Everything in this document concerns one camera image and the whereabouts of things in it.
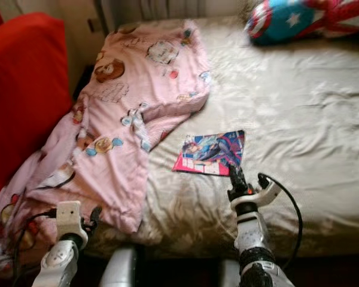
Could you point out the grey robot right leg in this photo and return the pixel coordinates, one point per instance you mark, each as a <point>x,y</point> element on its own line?
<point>227,276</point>

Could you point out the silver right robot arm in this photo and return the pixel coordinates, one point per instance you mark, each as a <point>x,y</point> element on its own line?
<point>252,236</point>

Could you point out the bed with grey floral sheet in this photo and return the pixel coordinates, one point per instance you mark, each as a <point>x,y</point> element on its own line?
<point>293,119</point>

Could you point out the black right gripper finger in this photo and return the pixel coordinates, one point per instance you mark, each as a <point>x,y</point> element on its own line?
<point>234,176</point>

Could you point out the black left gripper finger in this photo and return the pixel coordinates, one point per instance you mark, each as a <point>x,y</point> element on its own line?
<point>94,216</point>

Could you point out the red white blue star pillow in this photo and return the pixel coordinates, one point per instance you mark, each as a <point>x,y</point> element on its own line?
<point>287,19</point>

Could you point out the grey robot left leg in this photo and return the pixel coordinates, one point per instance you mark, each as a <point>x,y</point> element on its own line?
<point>119,269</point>

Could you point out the pink blue comic magazine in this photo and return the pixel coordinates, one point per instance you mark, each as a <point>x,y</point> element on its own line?
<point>209,150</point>

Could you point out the grey robot leg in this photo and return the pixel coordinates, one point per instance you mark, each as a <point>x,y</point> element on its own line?
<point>227,276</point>
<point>119,269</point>

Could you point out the pink cartoon print blanket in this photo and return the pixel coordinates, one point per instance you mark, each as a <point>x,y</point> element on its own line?
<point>125,119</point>

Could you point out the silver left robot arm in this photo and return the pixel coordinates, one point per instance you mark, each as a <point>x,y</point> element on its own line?
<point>57,266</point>

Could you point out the red folded mattress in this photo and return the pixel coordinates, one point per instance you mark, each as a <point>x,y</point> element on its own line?
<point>24,89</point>

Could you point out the grey pleated curtain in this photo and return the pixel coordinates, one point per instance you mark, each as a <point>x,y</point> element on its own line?
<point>173,7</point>

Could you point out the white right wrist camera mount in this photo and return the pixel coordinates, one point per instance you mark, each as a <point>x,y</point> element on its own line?
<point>266,192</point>

